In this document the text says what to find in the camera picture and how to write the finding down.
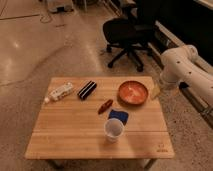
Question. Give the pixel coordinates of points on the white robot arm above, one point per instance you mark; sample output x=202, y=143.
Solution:
x=179, y=65

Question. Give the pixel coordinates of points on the orange ceramic bowl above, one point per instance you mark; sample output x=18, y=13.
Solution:
x=133, y=92

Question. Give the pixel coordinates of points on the red-brown small tool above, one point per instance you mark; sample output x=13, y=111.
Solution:
x=105, y=106

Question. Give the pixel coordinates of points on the black rectangular case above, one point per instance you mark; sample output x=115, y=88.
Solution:
x=87, y=90

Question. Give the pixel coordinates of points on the blue sponge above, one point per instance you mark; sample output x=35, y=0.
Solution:
x=120, y=115

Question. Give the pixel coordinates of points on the wooden table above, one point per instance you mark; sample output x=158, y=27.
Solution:
x=73, y=129

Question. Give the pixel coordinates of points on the yellow paper piece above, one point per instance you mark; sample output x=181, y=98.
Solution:
x=155, y=92

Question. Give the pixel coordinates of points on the white plastic bottle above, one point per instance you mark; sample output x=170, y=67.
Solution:
x=60, y=92

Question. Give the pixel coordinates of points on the black office chair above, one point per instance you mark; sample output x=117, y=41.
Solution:
x=133, y=32

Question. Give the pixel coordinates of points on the white device on floor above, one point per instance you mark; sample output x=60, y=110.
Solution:
x=54, y=5

